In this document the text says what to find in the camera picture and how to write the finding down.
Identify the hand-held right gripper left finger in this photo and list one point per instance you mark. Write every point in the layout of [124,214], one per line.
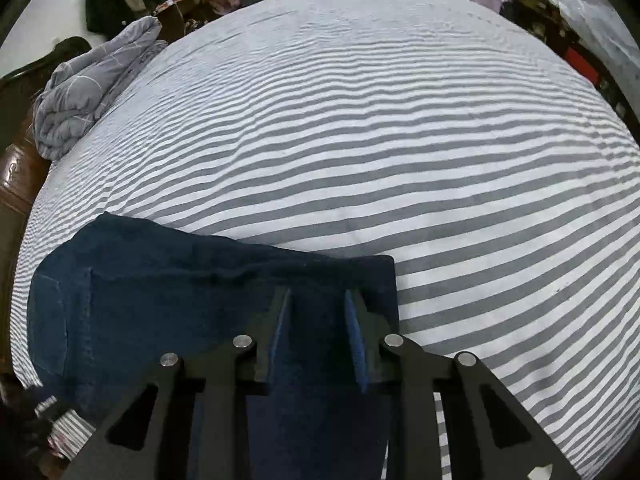
[280,330]

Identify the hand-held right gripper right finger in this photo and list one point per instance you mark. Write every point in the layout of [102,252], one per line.
[356,340]

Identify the dark blue denim pants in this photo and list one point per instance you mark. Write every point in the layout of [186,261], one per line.
[150,300]

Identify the bed with striped sheet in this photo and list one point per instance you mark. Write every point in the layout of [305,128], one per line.
[375,160]

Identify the carved dark wooden headboard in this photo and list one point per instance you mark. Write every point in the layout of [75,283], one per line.
[15,185]

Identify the folded grey quilt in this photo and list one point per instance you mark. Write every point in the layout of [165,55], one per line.
[75,105]

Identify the pile of colourful clothes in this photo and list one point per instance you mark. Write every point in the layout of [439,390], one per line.
[175,0]

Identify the dark cluttered cabinet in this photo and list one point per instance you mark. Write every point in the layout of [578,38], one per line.
[580,65]

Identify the black hanging jacket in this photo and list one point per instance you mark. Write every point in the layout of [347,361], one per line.
[105,5]

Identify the white printed cloth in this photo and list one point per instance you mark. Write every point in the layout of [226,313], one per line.
[595,25]

